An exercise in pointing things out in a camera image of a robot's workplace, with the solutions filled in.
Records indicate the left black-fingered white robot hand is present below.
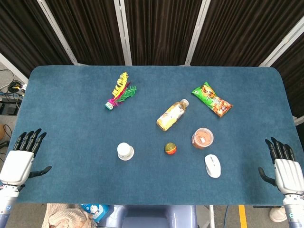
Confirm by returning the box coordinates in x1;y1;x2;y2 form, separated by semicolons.
0;128;52;187

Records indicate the right black-fingered white robot hand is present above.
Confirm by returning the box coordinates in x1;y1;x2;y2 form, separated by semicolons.
258;137;304;196

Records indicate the white round container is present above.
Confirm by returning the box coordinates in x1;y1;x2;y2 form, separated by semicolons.
116;142;135;162

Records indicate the small orange green ball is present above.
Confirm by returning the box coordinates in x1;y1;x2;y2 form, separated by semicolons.
164;142;177;155

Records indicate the white shoe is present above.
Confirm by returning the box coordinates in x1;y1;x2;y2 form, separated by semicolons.
268;206;288;223

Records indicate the black floor power box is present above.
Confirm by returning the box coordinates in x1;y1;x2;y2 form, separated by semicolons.
0;99;21;116

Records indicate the blue table cloth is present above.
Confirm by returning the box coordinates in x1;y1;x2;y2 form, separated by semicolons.
15;65;304;206

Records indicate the beige knitted blanket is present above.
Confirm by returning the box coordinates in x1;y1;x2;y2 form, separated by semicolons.
42;203;97;228

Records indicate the white computer mouse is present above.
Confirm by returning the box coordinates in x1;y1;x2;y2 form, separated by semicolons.
204;154;222;179

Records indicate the white metal stand leg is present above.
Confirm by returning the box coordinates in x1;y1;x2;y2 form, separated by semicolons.
203;205;216;228

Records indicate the blue cartoon print bag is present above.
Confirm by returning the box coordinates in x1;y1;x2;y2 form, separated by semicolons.
80;203;110;223

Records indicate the clear jar of rubber bands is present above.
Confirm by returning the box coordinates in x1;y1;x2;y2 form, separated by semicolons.
191;127;215;150

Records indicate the brown white-framed screen panel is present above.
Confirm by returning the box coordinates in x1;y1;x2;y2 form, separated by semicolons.
185;0;304;67
0;0;79;84
114;0;212;67
270;40;304;126
39;0;133;66

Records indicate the green snack bag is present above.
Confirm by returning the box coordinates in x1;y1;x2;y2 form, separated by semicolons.
191;81;233;118

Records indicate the colourful feather shuttlecock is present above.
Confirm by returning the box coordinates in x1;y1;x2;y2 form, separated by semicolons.
104;72;138;111

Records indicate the yellow tea plastic bottle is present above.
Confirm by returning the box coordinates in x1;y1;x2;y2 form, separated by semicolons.
156;98;190;132

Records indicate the lavender robot torso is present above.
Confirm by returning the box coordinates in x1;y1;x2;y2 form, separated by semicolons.
98;204;198;228

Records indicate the black yellow cable coil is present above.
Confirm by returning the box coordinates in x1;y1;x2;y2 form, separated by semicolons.
7;80;27;96

